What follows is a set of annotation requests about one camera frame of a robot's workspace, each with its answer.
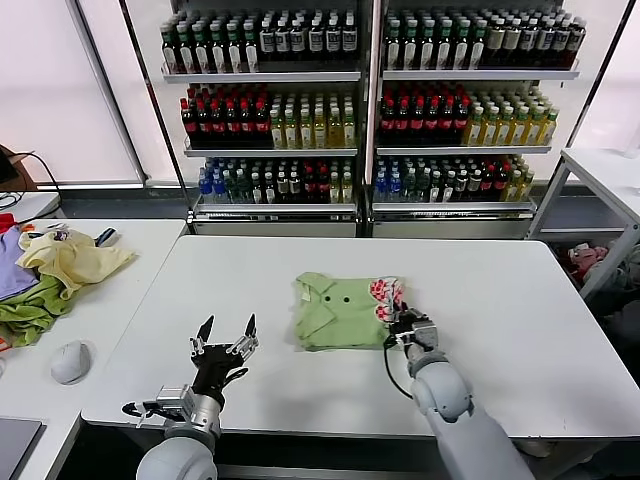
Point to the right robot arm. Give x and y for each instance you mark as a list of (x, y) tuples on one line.
[(445, 395)]

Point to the olive green garment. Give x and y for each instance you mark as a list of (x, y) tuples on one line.
[(29, 310)]

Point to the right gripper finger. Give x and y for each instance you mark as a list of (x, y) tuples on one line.
[(404, 306), (393, 317)]

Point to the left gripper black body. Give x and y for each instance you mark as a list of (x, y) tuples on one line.
[(215, 370)]

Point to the small yellow drink bottle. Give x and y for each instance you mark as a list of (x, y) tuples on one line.
[(334, 191), (513, 189), (346, 190), (526, 188)]

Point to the brown cardboard box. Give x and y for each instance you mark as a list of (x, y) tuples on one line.
[(27, 172)]

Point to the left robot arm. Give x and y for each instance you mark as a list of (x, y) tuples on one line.
[(175, 455)]

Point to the pale yellow garment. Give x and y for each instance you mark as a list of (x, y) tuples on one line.
[(79, 260)]

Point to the black slanted pole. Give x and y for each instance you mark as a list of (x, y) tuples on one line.
[(597, 80), (154, 100)]

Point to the white-capped dark drink bottle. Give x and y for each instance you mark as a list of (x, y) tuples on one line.
[(282, 190), (436, 190), (450, 190), (256, 191), (462, 188), (295, 190), (475, 188), (269, 191)]

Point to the blue white striped cloth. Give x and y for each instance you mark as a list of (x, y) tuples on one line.
[(105, 237)]

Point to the gray laptop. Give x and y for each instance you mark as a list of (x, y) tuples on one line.
[(17, 445)]

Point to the small orange item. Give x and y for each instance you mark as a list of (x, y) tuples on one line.
[(4, 344)]

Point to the gray cloth heap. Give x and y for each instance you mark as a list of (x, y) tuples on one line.
[(627, 280)]

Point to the metal drink shelf rack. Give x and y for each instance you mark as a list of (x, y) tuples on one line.
[(260, 77), (475, 75)]

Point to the dark bottle square white label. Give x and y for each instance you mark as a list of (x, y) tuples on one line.
[(332, 41), (349, 40), (267, 42), (298, 42), (315, 42), (283, 42)]

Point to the dark green drink bottle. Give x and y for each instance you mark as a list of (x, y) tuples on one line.
[(230, 190), (243, 190), (424, 188), (410, 188)]

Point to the small printed white cloth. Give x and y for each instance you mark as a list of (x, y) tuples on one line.
[(60, 234)]

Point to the red garment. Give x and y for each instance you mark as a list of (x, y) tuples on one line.
[(6, 222)]

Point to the gray slanted pole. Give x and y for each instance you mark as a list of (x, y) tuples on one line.
[(112, 100)]

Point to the purple garment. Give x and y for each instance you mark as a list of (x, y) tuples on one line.
[(14, 270)]

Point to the pink plush toy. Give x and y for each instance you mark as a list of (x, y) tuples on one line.
[(585, 257)]

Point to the small red-capped dark bottle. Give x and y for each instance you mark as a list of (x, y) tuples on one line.
[(488, 186), (309, 189), (322, 189), (501, 184)]

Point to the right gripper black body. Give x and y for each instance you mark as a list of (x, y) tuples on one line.
[(402, 327)]

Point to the light green t-shirt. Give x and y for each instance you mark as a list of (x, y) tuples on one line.
[(340, 320)]

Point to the white computer mouse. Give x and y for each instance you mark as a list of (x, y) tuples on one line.
[(71, 362)]

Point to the yellow juice bottle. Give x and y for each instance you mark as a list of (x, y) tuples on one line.
[(505, 132), (348, 134), (520, 132), (275, 135), (535, 132), (475, 132), (305, 135), (333, 135), (290, 135), (319, 135), (491, 132), (549, 132)]

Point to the red-capped cola bottle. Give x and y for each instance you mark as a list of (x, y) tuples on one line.
[(403, 125), (188, 125), (245, 125), (230, 125), (259, 125), (462, 125), (418, 125), (202, 125), (389, 125), (433, 125), (216, 125), (447, 125)]

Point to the dark bottle beige label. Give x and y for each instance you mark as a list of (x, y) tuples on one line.
[(495, 42), (546, 42), (529, 42), (578, 42), (511, 42), (562, 42)]

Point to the black flat device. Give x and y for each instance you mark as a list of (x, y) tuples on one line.
[(7, 167)]

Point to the blue water bottle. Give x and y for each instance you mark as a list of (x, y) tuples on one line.
[(217, 190), (204, 190), (381, 189), (395, 189)]

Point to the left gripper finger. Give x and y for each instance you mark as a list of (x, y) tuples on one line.
[(249, 327), (205, 330)]

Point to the green-capped dark bottle white label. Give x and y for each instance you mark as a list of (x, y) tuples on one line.
[(170, 55), (202, 55), (461, 52), (426, 52), (186, 55), (393, 52), (234, 55), (477, 52), (443, 52), (250, 55), (218, 55), (410, 52)]

